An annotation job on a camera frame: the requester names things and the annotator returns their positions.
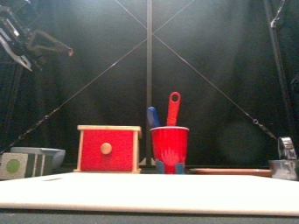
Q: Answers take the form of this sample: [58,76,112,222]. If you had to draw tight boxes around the grey bowl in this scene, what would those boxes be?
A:
[9,146,67,171]

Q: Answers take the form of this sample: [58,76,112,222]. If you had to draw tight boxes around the striped toy box cube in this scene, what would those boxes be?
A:
[0,151,54,181]

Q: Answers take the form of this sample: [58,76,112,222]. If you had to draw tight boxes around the red wooden box with knob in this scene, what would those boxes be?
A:
[74,124,144,175]

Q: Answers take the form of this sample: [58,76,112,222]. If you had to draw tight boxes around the red plastic cup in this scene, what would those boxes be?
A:
[150,125,191,175]

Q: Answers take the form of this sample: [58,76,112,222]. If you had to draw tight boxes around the white plastic cutting board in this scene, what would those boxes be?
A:
[0,171,299,218]

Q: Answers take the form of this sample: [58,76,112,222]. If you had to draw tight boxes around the brown wooden board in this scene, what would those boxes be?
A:
[190,167,274,178]

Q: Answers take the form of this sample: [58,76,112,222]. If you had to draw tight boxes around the shiny metal cup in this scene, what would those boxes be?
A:
[267,136,299,181]

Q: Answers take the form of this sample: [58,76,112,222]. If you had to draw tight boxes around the diagonal brace wire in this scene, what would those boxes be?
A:
[0,0,196,154]

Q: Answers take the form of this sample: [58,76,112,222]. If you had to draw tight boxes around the vertical metal frame pole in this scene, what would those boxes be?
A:
[139,0,158,167]

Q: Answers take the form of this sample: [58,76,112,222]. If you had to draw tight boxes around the blue utensil handle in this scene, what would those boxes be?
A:
[146,106,163,129]

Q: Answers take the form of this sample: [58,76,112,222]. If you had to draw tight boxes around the red utensil handle with hole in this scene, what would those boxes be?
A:
[166,91,183,128]

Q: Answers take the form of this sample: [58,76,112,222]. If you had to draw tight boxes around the diagonal wire with turnbuckle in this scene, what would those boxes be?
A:
[114,0,278,140]

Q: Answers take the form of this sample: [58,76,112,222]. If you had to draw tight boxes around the slanted black frame pole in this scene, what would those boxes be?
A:
[262,0,295,138]

